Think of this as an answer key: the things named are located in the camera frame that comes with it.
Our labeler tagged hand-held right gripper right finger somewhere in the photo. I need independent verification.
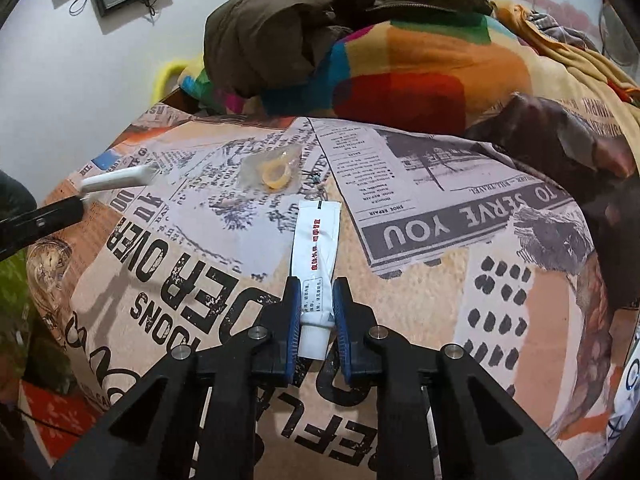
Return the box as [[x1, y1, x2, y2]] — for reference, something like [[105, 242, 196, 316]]
[[332, 276, 596, 480]]

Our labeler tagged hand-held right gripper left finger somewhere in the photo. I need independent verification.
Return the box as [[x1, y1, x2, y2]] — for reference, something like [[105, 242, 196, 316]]
[[50, 276, 303, 480]]

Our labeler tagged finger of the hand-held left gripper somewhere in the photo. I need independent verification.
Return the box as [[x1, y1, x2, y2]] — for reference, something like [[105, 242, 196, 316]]
[[0, 195, 87, 262]]

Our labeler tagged white ointment tube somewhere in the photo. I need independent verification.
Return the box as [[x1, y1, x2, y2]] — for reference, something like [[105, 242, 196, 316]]
[[290, 199, 343, 360]]

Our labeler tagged white disposable razor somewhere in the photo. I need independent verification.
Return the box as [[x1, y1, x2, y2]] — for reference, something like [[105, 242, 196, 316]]
[[79, 164, 157, 195]]

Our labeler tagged green patterned cloth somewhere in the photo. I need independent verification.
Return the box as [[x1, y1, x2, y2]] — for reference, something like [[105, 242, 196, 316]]
[[0, 250, 31, 376]]

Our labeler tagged newspaper print blanket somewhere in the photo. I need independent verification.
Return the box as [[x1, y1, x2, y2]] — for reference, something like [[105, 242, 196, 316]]
[[25, 102, 640, 480]]

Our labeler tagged orange patterned cloth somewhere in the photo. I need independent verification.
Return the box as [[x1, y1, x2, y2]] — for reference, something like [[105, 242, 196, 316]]
[[20, 380, 101, 466]]

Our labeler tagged colourful checked blanket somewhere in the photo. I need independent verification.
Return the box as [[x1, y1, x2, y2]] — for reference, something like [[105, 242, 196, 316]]
[[180, 15, 533, 136]]

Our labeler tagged dark brown cloth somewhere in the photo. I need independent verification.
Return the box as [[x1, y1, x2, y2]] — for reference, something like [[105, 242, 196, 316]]
[[462, 92, 640, 311]]

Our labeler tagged brown padded jacket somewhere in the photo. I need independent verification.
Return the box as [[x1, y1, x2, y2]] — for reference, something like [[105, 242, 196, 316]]
[[204, 0, 493, 98]]

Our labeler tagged white printed bag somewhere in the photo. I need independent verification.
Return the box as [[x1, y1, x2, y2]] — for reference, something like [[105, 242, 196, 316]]
[[620, 345, 640, 411]]

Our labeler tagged yellow fleece blanket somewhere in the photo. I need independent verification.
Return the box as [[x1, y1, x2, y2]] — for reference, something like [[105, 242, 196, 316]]
[[492, 0, 640, 171]]

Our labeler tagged grey checked cloth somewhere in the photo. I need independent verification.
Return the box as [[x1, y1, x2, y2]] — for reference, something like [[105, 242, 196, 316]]
[[530, 10, 601, 52]]

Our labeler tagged standing fan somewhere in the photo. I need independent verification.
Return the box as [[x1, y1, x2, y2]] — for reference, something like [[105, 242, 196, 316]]
[[600, 2, 636, 66]]

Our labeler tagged clear wrapper with yellow ring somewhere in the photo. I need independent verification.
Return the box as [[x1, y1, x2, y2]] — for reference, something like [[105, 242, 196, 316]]
[[239, 144, 303, 192]]

